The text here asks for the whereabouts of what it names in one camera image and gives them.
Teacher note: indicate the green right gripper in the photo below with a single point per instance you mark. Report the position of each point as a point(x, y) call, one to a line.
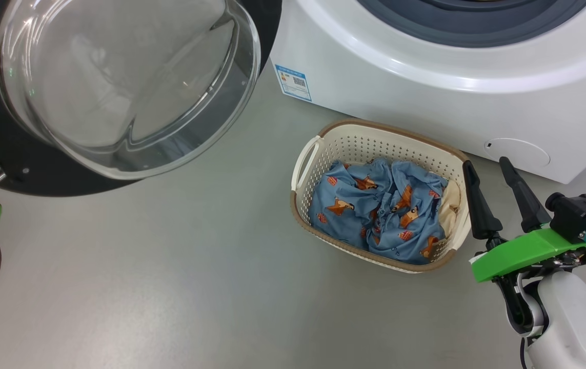
point(528, 251)

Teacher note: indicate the black round glass washer door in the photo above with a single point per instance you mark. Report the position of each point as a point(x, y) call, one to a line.
point(118, 77)

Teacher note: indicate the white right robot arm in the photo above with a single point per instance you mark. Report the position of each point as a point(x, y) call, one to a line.
point(574, 323)

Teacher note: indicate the white front-load washing machine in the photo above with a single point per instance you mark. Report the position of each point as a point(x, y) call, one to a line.
point(426, 102)

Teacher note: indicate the round white drain filter cover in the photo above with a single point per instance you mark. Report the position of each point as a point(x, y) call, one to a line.
point(518, 152)

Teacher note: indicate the cream perforated laundry basket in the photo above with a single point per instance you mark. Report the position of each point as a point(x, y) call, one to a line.
point(375, 146)

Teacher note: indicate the blue energy label sticker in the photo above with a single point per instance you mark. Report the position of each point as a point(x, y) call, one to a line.
point(292, 82)

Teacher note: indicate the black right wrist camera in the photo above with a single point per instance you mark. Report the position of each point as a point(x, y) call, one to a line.
point(580, 215)

